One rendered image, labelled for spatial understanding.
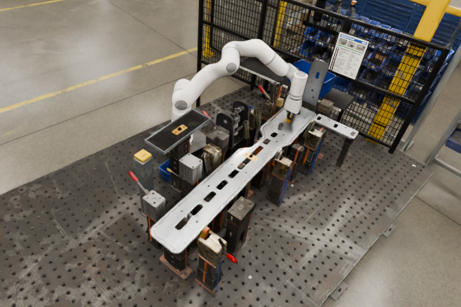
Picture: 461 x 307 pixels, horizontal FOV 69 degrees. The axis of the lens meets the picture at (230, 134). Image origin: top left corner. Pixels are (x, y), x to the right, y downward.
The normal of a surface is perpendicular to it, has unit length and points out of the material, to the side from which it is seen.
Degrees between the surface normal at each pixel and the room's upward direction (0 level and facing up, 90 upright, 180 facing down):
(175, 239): 0
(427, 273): 0
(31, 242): 0
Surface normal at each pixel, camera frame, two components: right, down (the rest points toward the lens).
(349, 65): -0.59, 0.48
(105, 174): 0.09, -0.76
